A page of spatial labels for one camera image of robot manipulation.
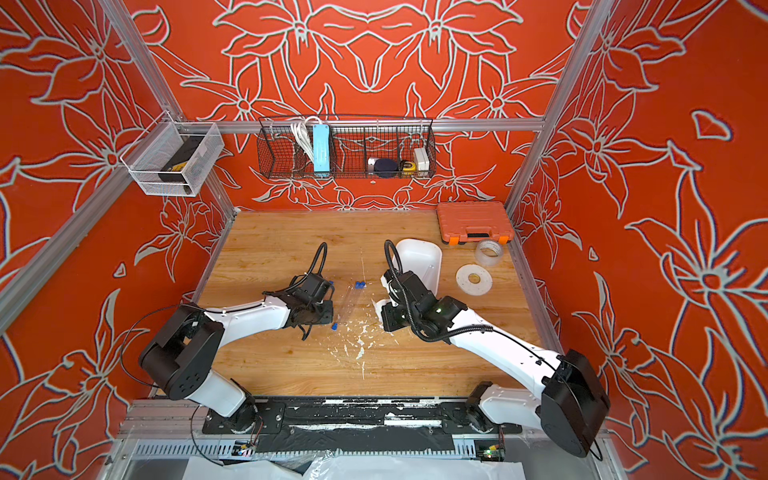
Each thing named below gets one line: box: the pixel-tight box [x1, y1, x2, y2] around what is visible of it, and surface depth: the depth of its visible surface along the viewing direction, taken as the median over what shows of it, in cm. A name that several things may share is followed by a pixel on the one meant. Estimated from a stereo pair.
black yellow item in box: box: [158, 135, 205, 183], surface depth 81 cm
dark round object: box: [374, 158, 399, 179], surface depth 97 cm
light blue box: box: [313, 124, 331, 177], surface depth 92 cm
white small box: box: [414, 147, 430, 175], surface depth 94 cm
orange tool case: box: [436, 201, 515, 246], surface depth 109 cm
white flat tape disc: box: [456, 264, 493, 296], surface depth 100 cm
